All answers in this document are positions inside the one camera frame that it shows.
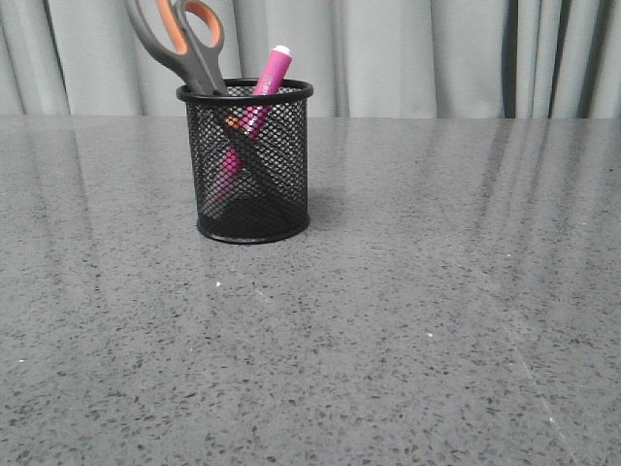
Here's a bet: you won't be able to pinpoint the pink highlighter pen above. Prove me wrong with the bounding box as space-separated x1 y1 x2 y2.
213 45 292 203

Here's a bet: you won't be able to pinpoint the grey orange scissors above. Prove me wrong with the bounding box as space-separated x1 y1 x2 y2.
124 0 307 229

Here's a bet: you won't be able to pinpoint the black mesh pen cup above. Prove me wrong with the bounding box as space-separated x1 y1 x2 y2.
177 79 313 245

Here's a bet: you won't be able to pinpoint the grey curtain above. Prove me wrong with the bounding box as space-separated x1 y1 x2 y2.
1 1 620 118

